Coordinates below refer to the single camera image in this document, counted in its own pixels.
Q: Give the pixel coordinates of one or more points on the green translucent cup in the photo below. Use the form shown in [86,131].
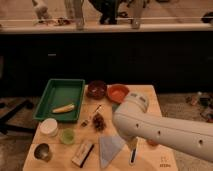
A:
[67,136]

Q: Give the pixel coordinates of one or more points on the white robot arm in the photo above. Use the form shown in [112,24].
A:
[131,120]

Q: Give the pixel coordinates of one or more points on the dark red bowl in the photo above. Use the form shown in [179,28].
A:
[96,89]

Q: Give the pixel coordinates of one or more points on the orange bowl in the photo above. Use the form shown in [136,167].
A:
[117,92]

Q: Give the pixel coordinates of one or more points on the green sponge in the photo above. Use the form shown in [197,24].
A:
[114,107]

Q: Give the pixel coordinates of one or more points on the small metal brush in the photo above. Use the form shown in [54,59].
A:
[89,118]

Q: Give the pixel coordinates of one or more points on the brown pine cone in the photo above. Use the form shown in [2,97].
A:
[98,122]

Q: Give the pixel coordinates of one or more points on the yellow banana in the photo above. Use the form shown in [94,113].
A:
[63,109]

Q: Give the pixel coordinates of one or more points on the green plastic tray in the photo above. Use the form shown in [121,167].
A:
[58,93]

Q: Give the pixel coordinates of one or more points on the blue folded cloth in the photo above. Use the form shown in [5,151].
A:
[109,147]

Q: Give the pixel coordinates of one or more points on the red orange apple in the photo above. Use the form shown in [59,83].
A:
[152,143]

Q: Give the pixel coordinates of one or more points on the wooden block eraser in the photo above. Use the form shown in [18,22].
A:
[82,153]

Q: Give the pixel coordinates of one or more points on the metal cup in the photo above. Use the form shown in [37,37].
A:
[43,152]

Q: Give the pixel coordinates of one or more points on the black office chair base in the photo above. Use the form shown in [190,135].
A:
[5,128]

